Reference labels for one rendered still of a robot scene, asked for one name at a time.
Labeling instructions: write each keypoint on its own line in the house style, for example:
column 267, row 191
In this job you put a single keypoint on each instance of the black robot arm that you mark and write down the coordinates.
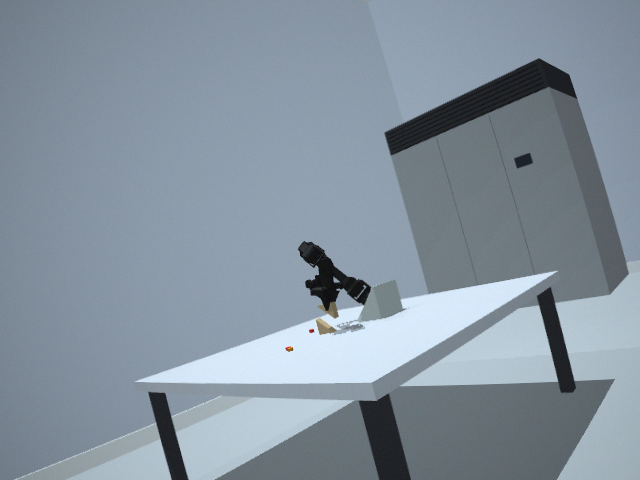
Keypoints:
column 313, row 254

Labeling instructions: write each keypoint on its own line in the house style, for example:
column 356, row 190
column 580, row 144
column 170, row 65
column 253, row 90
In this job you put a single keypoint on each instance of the tan wooden block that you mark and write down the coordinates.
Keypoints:
column 324, row 327
column 332, row 310

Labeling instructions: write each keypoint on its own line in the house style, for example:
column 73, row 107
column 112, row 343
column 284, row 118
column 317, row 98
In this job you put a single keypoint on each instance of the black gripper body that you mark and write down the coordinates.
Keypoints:
column 326, row 284

